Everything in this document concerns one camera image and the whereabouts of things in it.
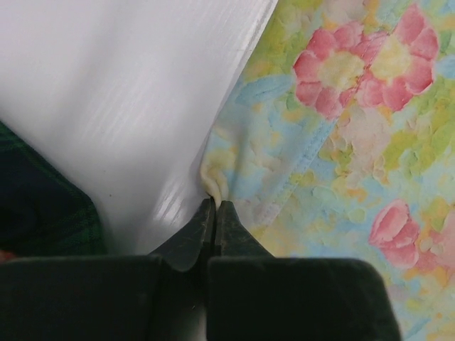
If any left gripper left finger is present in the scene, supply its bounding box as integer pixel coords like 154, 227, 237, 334
1, 199, 215, 340

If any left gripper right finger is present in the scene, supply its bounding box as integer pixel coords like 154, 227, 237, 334
207, 201, 402, 340

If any green plaid skirt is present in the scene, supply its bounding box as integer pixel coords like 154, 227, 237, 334
1, 124, 107, 256

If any pastel floral skirt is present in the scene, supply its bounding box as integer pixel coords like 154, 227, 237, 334
200, 1, 454, 340

